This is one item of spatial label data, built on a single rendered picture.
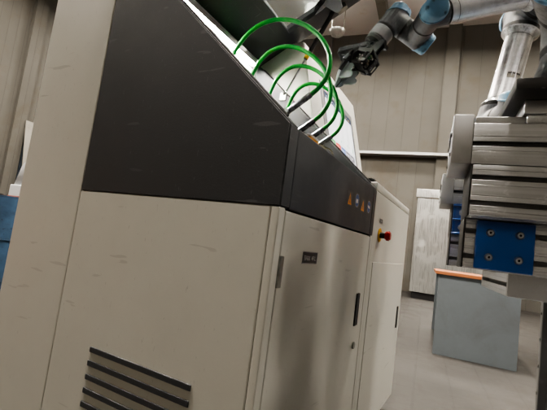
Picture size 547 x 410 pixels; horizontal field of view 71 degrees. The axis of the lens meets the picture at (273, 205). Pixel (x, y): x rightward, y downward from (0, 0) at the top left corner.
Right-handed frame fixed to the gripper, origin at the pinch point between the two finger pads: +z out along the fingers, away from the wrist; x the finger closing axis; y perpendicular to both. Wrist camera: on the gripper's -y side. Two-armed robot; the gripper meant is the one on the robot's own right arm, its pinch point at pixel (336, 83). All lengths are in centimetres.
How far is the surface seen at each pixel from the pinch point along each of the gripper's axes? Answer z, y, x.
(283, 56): -6.9, -37.8, 1.9
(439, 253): -129, -177, 654
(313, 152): 36, 39, -28
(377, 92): -408, -532, 616
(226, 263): 65, 43, -32
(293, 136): 38, 41, -38
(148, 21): 33, -9, -55
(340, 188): 34, 35, -8
